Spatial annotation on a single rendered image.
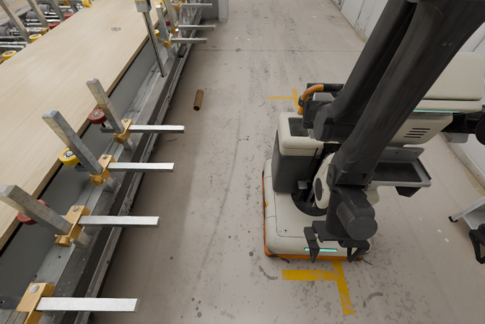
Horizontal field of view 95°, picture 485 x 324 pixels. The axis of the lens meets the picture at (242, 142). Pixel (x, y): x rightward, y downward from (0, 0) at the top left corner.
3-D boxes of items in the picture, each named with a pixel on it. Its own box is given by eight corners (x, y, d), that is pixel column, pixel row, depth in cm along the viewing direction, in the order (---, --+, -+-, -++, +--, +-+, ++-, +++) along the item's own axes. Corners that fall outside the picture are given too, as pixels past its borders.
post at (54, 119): (118, 185, 108) (56, 108, 72) (115, 192, 105) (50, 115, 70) (110, 185, 108) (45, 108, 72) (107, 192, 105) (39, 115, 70)
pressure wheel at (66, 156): (69, 174, 99) (53, 159, 90) (80, 161, 104) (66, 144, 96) (86, 177, 98) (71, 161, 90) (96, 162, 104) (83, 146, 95)
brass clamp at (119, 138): (136, 125, 122) (132, 119, 119) (127, 144, 113) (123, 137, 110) (124, 125, 122) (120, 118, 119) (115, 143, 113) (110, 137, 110)
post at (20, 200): (99, 243, 94) (13, 182, 59) (95, 252, 92) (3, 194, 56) (91, 242, 94) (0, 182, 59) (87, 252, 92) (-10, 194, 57)
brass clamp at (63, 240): (92, 211, 88) (86, 205, 84) (75, 247, 79) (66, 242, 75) (77, 211, 88) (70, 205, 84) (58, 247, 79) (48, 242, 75)
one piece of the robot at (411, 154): (322, 168, 91) (338, 131, 75) (390, 171, 90) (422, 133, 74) (330, 205, 80) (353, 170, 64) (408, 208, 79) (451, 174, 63)
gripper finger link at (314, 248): (336, 272, 54) (343, 241, 51) (307, 272, 54) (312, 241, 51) (325, 250, 61) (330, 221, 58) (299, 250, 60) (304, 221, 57)
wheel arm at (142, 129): (185, 130, 120) (184, 124, 117) (184, 135, 118) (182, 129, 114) (105, 129, 120) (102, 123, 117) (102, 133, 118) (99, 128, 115)
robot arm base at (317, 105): (343, 101, 68) (303, 99, 68) (355, 101, 60) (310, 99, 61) (340, 129, 70) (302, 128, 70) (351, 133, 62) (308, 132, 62)
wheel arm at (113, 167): (175, 167, 103) (173, 162, 100) (174, 174, 100) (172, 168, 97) (81, 167, 103) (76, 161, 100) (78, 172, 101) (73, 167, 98)
